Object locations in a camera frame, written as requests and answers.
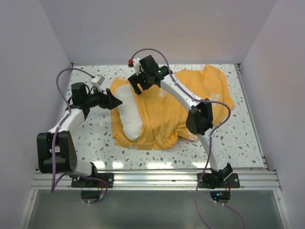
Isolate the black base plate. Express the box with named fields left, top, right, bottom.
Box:
left=196, top=173, right=241, bottom=189
left=71, top=173, right=114, bottom=188

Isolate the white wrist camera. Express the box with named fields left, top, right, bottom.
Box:
left=128, top=58, right=141, bottom=74
left=90, top=75, right=105, bottom=90

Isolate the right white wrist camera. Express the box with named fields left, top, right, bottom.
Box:
left=128, top=58, right=141, bottom=74

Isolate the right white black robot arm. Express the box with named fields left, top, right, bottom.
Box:
left=128, top=55, right=233, bottom=187

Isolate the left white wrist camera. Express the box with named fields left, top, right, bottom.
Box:
left=90, top=75, right=105, bottom=90

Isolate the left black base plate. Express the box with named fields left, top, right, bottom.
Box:
left=71, top=173, right=114, bottom=188

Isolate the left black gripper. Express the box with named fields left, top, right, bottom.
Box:
left=84, top=86, right=122, bottom=110

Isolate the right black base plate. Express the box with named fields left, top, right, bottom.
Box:
left=196, top=173, right=241, bottom=189

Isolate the orange pillowcase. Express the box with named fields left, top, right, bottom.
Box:
left=110, top=65, right=234, bottom=150

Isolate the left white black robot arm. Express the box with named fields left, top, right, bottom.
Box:
left=37, top=83, right=122, bottom=187

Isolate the white pillow yellow edge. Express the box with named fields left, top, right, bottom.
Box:
left=114, top=84, right=143, bottom=141

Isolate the aluminium mounting rail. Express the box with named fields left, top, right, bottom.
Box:
left=30, top=168, right=282, bottom=191

